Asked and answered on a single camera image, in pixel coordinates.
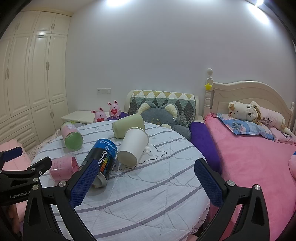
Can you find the cream wooden bed headboard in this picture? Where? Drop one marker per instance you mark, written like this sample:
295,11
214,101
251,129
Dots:
242,92

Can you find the cream dog plush toy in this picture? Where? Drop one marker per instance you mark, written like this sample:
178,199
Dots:
245,111

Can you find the quilted triangle-pattern headboard cover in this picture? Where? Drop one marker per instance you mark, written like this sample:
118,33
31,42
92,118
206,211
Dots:
182,102

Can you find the pink bunny toy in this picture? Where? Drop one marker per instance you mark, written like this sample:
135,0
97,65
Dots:
100,115
113,110

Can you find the pink pillow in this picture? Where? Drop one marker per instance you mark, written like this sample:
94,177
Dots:
283,136

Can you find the cream nightstand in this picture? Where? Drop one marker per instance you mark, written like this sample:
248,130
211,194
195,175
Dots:
76,115

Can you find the wall switch panel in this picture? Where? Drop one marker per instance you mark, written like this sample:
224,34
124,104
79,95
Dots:
104,91

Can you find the blue cartoon pillow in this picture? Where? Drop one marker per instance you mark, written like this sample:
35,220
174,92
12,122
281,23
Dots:
242,127

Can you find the pink folded cloth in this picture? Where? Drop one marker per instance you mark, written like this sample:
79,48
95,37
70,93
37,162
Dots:
11,144

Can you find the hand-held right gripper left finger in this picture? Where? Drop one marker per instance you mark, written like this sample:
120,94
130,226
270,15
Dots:
83,185

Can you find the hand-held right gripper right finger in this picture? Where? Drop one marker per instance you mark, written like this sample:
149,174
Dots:
209,183

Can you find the blue and black can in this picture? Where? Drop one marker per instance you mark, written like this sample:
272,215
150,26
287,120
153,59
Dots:
104,150

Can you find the striped white quilt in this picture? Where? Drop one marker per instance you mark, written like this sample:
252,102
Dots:
143,197

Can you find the cream wardrobe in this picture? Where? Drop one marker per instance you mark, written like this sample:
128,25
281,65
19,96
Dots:
34,81

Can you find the yellow star ornament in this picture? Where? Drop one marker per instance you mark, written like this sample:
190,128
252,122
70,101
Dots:
208,86

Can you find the white paper cup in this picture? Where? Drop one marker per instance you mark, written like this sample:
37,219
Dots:
134,144

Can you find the light green cup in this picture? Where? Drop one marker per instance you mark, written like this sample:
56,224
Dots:
127,124

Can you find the pink blanket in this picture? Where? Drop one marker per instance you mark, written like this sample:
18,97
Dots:
249,166

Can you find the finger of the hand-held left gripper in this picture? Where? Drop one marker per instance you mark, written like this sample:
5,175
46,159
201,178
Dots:
12,153
42,165

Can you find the pink cup with green lid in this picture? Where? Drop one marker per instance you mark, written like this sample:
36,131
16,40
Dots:
70,132

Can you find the grey cat plush pillow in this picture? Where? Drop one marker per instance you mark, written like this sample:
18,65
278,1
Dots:
157,115

